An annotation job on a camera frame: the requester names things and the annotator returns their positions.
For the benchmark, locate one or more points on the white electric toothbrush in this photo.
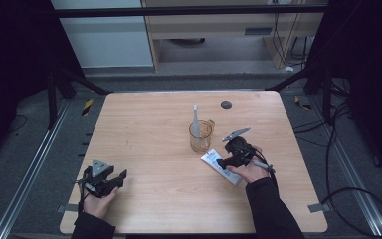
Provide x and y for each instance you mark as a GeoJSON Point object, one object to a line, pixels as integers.
{"type": "Point", "coordinates": [196, 122]}

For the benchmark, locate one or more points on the aluminium floor rail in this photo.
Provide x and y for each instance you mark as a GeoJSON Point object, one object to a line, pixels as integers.
{"type": "Point", "coordinates": [351, 172]}
{"type": "Point", "coordinates": [30, 169]}

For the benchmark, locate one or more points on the black horizontal bar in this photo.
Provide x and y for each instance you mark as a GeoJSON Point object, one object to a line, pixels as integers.
{"type": "Point", "coordinates": [179, 11]}

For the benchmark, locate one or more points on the black curtain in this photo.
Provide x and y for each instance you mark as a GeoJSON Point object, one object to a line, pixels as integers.
{"type": "Point", "coordinates": [371, 66]}
{"type": "Point", "coordinates": [13, 66]}

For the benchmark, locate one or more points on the black metal stand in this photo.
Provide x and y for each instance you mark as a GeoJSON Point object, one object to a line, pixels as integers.
{"type": "Point", "coordinates": [51, 99]}
{"type": "Point", "coordinates": [326, 96]}

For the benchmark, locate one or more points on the person's right hand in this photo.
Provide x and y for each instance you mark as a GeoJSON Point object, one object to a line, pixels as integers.
{"type": "Point", "coordinates": [250, 172]}

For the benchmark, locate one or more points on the yellow black striped tape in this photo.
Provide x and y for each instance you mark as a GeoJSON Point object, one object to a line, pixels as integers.
{"type": "Point", "coordinates": [302, 103]}
{"type": "Point", "coordinates": [87, 106]}

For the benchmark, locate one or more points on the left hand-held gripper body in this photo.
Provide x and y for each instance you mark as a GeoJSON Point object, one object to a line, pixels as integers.
{"type": "Point", "coordinates": [97, 184]}

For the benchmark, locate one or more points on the white cabinet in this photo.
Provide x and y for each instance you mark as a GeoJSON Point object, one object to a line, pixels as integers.
{"type": "Point", "coordinates": [106, 40]}

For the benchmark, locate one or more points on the clear amber plastic cup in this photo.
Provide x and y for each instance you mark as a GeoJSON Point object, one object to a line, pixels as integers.
{"type": "Point", "coordinates": [200, 139]}

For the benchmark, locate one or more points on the small white floor object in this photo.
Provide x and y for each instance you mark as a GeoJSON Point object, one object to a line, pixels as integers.
{"type": "Point", "coordinates": [288, 69]}

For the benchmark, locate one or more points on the light wooden desk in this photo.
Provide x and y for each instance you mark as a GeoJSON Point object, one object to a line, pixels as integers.
{"type": "Point", "coordinates": [212, 26]}

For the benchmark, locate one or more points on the dark round table grommet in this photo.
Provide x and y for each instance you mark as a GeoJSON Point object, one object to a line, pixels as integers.
{"type": "Point", "coordinates": [226, 104]}

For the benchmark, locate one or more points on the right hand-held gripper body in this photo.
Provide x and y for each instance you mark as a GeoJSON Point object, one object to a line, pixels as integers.
{"type": "Point", "coordinates": [242, 151]}

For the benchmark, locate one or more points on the grey tape strip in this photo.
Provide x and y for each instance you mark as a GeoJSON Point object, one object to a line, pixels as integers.
{"type": "Point", "coordinates": [67, 208]}
{"type": "Point", "coordinates": [318, 207]}

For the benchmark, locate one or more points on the person's left hand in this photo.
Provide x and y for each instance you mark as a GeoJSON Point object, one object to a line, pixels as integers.
{"type": "Point", "coordinates": [97, 205]}

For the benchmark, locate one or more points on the white toothpaste tube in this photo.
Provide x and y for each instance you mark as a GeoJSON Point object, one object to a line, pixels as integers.
{"type": "Point", "coordinates": [214, 161]}

